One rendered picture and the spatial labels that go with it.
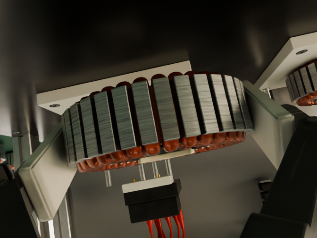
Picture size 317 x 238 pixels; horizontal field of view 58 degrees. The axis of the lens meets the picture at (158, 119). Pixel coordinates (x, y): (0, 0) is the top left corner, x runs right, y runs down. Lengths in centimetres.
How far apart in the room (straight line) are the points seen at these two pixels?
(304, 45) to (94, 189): 46
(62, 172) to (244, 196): 46
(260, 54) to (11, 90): 24
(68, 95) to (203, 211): 38
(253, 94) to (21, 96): 22
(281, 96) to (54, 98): 34
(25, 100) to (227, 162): 40
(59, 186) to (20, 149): 33
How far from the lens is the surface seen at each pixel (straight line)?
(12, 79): 26
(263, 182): 55
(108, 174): 42
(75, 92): 28
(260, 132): 16
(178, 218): 46
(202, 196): 58
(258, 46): 29
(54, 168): 16
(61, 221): 58
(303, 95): 34
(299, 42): 29
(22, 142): 49
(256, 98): 16
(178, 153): 21
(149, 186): 35
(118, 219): 60
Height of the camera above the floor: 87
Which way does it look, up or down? 11 degrees down
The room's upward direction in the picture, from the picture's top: 169 degrees clockwise
